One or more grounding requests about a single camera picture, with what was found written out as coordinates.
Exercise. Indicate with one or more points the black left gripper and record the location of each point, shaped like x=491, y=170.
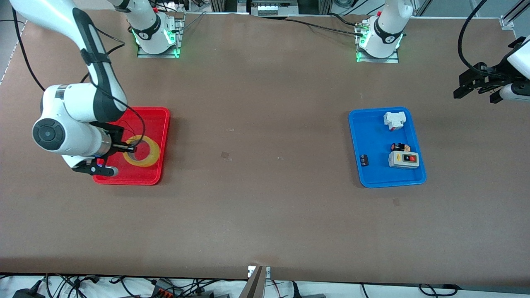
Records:
x=498, y=73

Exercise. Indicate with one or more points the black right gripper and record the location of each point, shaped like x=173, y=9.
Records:
x=116, y=137

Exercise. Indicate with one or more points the yellow packing tape roll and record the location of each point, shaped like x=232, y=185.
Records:
x=151, y=156

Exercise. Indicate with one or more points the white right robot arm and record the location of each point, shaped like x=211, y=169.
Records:
x=83, y=107

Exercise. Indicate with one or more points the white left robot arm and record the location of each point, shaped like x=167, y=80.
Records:
x=385, y=33

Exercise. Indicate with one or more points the small clear tape patch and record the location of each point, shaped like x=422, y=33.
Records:
x=226, y=156

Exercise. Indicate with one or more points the red plastic tray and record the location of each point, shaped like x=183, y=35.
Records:
x=153, y=124

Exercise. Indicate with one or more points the white circuit breaker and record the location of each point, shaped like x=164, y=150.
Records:
x=394, y=120

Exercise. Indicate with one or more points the small black battery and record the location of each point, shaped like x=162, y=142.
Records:
x=399, y=147

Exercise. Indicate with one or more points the blue plastic tray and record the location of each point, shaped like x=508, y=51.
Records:
x=381, y=174

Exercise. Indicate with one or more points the small black terminal block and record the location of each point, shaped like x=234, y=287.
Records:
x=364, y=160

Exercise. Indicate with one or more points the orange connector block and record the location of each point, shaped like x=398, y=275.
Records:
x=165, y=289

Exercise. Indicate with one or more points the black power adapter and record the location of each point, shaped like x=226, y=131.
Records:
x=29, y=291

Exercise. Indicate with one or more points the white power strip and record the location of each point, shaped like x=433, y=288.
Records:
x=271, y=9

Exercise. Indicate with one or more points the aluminium corner bracket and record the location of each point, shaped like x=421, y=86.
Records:
x=511, y=18

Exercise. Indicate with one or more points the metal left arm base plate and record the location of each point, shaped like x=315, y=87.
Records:
x=391, y=60

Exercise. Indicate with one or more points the grey switch box yellow label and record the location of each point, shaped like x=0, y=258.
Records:
x=403, y=160

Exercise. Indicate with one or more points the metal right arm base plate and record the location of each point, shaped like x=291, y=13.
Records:
x=180, y=37

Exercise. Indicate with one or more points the aluminium frame rack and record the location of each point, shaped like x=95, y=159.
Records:
x=319, y=6

